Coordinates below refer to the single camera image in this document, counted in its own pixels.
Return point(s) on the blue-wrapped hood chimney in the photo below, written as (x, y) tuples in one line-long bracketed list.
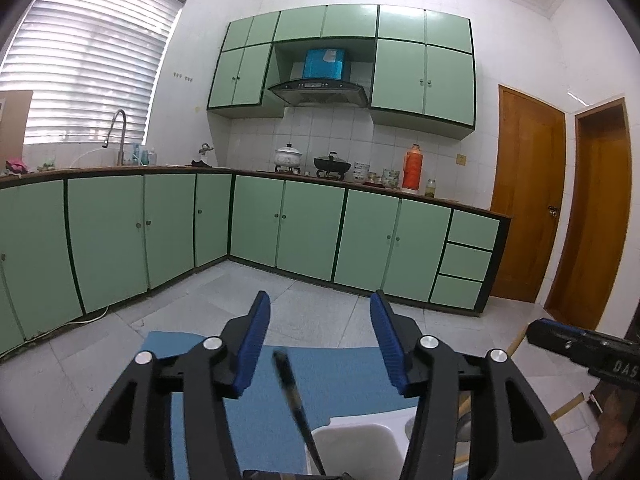
[(325, 65)]

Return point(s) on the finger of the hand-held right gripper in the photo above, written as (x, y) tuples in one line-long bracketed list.
[(560, 342)]

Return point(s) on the patterned cup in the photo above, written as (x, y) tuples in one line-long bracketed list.
[(391, 178)]

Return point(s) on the white window blinds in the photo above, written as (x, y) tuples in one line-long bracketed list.
[(90, 60)]

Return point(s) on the white lidded pot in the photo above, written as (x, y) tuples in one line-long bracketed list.
[(288, 156)]

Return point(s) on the pink cloth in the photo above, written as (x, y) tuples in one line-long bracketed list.
[(16, 166)]

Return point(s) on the black wok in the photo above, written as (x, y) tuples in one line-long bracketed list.
[(332, 162)]

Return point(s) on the black range hood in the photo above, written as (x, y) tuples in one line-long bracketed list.
[(317, 91)]

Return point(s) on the cardboard box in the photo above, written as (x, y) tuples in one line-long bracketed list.
[(15, 125)]

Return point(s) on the green wall cabinets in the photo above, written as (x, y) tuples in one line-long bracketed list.
[(400, 75)]

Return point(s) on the glass jar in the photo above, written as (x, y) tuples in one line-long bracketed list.
[(430, 189)]

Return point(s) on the person's right hand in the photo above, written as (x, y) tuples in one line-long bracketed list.
[(617, 427)]

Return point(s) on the clear bottle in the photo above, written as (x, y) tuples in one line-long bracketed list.
[(135, 155)]

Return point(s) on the yellowish wall socket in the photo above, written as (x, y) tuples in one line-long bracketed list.
[(461, 160)]

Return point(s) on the green base cabinets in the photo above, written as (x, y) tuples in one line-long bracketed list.
[(115, 240)]

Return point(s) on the teal bottle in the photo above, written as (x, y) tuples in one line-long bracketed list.
[(145, 158)]

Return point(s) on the small wall tap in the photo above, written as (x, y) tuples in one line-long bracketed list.
[(206, 149)]

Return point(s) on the blue table mat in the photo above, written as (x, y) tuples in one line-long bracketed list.
[(340, 375)]

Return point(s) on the white utensil holder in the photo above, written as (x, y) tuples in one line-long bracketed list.
[(360, 450)]

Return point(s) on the metal kitchen faucet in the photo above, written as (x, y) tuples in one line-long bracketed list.
[(121, 130)]

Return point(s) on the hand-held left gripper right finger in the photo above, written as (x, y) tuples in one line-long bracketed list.
[(392, 345)]

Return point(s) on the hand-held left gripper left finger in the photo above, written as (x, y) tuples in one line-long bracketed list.
[(252, 345)]

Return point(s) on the plain wooden door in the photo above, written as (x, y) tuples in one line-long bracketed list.
[(590, 220)]

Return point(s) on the dark chopstick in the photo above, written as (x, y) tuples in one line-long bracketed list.
[(295, 400)]

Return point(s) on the orange thermos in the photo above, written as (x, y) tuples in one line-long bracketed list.
[(413, 170)]

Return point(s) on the gas stove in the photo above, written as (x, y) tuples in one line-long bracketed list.
[(320, 175)]

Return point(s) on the green three-drawer cabinet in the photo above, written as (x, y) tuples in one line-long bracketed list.
[(470, 262)]

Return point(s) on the dark cloth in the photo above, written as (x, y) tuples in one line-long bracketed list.
[(201, 163)]

